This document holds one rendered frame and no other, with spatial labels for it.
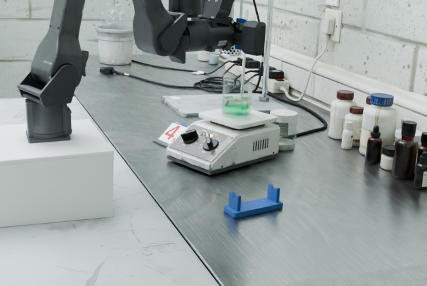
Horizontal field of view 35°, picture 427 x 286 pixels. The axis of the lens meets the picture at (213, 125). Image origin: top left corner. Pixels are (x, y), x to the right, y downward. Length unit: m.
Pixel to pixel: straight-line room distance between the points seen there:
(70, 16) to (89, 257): 0.38
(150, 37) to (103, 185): 0.28
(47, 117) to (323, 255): 0.47
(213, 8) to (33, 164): 0.47
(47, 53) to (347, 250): 0.54
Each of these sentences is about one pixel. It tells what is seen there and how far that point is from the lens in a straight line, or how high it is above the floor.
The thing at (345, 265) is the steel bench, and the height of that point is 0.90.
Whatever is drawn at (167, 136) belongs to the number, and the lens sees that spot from 1.46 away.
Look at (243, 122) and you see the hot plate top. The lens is 1.31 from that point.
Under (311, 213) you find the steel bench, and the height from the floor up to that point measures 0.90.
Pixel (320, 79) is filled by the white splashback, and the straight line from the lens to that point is 1.89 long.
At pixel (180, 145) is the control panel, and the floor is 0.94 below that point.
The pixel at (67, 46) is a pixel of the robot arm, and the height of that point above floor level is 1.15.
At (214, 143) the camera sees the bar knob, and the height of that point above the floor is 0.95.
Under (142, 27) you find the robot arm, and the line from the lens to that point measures 1.17.
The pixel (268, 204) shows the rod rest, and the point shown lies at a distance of 1.12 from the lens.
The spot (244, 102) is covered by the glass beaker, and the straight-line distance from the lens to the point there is 1.34.
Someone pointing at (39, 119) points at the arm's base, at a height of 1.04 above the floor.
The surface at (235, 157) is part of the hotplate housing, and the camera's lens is 1.29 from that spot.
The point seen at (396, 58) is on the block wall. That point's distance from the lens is 1.67.
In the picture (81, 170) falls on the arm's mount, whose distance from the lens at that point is 1.03.
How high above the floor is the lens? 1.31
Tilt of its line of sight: 15 degrees down
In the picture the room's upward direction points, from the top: 3 degrees clockwise
